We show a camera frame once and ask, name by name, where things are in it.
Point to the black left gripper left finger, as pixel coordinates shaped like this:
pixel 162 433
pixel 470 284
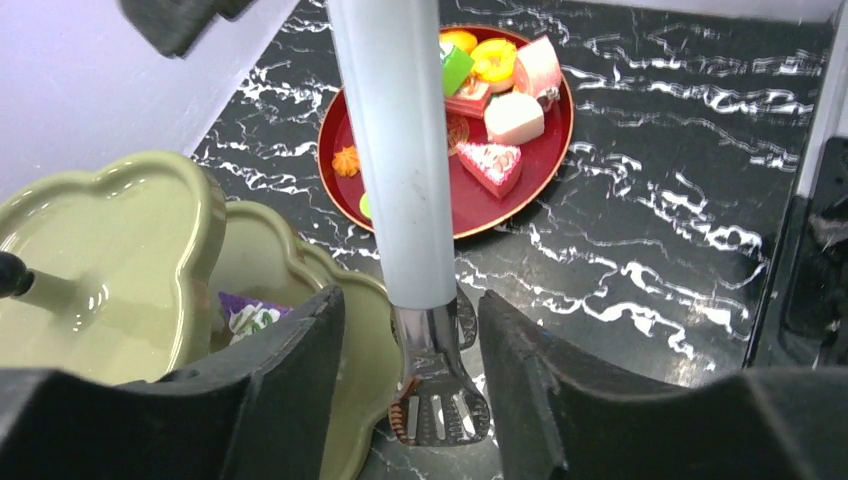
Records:
pixel 259 409

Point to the green cube sweet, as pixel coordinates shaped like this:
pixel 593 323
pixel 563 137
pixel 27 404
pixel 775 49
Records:
pixel 457 66

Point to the white plastic tongs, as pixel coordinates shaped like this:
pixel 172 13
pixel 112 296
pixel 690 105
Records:
pixel 389 60

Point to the green three-tier serving stand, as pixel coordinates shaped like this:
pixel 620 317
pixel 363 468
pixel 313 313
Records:
pixel 128 263

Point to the green macaron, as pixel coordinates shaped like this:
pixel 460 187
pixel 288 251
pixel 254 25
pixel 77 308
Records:
pixel 366 206

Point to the white sugared cake piece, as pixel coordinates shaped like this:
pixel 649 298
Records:
pixel 514 119

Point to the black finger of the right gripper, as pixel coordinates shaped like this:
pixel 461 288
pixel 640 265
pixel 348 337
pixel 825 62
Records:
pixel 173 26

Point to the red layered cake square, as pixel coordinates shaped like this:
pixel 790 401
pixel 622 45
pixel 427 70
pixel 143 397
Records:
pixel 470 100

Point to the red round lacquer tray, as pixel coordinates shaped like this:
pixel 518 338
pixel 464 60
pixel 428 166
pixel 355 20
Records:
pixel 474 207

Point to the pink swirl roll cake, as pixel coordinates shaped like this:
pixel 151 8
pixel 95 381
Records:
pixel 537 72

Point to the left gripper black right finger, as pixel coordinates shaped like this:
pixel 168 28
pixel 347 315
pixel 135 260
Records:
pixel 563 413

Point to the orange flower cookie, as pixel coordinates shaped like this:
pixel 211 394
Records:
pixel 346 162

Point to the purple frosted cake slice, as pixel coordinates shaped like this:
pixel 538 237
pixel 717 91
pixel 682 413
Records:
pixel 243 316

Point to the pink sprinkled cake slice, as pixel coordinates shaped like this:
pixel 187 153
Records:
pixel 496 167

